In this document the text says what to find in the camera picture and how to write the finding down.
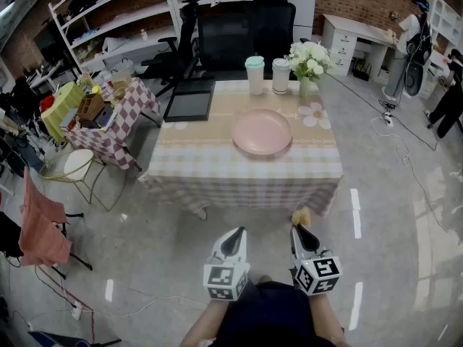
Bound yellow sponge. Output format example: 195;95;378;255
292;209;312;227

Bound person's navy shorts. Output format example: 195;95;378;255
213;279;337;347

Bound pink checked tablecloth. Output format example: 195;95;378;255
64;77;162;171

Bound white flower bouquet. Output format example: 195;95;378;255
284;40;337;82

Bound cup with grey lid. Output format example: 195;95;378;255
271;58;292;95

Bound yellow-green tablecloth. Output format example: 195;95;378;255
40;81;88;144

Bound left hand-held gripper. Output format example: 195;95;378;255
203;226;251;302

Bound cardboard box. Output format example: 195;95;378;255
76;93;106;122

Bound pink cloth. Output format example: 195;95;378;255
17;166;73;267

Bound pink big plate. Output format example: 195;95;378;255
230;108;293;157

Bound white shelving rack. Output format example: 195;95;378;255
48;0;261;75

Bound person's left forearm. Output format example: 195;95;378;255
179;298;232;347

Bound white floor cable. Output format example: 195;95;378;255
81;280;211;317
370;116;463;247

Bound grey woven basket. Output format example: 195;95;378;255
108;58;135;82

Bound black router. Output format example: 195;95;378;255
351;56;373;82

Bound black tray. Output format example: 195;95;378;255
162;79;217;122

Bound blue chair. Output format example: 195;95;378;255
27;330;122;347

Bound red cable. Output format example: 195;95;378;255
35;264;97;343

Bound person's right forearm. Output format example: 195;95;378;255
307;294;354;347

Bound black cable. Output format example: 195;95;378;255
318;67;439;152

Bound gold wire chair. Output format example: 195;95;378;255
38;148;127;213

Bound white desk with drawers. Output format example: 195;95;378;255
321;12;399;82

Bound black folding chair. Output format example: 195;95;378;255
50;211;93;280

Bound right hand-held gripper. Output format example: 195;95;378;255
289;224;343;296

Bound white cubby shelf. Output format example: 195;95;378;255
421;0;463;100

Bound cup with mint lid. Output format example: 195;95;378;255
245;56;266;96

